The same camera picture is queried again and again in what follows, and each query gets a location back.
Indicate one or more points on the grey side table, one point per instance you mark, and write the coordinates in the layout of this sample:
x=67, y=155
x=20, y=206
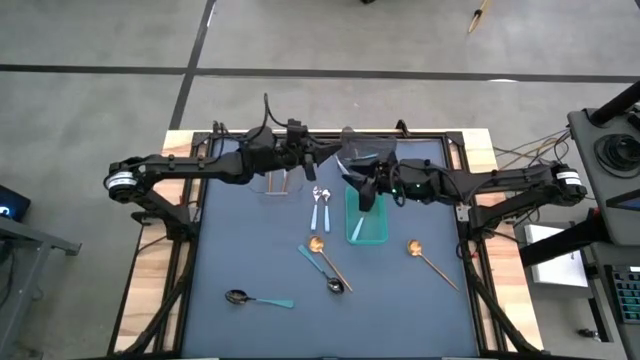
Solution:
x=30, y=235

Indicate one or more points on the black cart strut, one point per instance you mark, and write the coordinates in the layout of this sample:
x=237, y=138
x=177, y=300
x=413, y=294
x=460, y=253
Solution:
x=555, y=245

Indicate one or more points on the black device blue light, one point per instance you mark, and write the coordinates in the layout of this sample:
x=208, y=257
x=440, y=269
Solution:
x=12, y=200

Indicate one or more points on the keypad panel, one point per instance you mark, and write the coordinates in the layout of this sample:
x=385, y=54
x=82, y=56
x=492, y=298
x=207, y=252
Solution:
x=629, y=297

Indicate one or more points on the small grey bracket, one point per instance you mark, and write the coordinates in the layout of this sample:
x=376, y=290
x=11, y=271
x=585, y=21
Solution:
x=461, y=214

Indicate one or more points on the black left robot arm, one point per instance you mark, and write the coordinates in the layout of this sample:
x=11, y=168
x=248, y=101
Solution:
x=190, y=167

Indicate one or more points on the teal plastic container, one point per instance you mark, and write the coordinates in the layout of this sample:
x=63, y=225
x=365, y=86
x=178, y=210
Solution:
x=375, y=225

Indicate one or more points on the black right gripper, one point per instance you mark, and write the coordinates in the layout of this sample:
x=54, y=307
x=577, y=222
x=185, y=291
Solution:
x=389, y=177

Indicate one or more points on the small black floor plug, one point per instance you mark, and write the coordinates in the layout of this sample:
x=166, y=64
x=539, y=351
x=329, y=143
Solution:
x=587, y=333

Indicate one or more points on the wooden stick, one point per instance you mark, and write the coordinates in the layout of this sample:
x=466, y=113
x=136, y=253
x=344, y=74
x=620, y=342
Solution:
x=475, y=20

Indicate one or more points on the smoky grey plastic container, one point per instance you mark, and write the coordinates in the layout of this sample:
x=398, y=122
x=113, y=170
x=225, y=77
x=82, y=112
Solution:
x=370, y=145

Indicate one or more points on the clear plastic container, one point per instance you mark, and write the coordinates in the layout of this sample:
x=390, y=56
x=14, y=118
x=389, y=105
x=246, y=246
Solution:
x=292, y=187

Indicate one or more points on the grey control console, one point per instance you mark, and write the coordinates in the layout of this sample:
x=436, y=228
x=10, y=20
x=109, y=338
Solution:
x=600, y=255

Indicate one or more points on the black pole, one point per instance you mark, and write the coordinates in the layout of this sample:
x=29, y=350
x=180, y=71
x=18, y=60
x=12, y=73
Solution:
x=617, y=102

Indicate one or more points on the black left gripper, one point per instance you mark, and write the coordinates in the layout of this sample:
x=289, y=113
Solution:
x=287, y=152

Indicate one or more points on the dark tablet screen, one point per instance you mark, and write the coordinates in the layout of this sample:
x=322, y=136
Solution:
x=627, y=201

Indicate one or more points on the blue-grey table mat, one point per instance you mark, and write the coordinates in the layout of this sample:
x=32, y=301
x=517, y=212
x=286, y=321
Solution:
x=310, y=330

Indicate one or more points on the white box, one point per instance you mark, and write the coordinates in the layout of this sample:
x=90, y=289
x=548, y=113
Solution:
x=557, y=270

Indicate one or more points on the grey equipment cart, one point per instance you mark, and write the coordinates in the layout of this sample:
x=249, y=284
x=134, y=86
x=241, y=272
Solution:
x=582, y=150

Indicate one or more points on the black table frame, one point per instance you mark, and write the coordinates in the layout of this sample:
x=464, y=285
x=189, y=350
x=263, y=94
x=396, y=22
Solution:
x=185, y=300

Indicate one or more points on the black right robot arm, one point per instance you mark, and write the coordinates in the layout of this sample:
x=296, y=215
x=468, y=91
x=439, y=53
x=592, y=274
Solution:
x=510, y=180

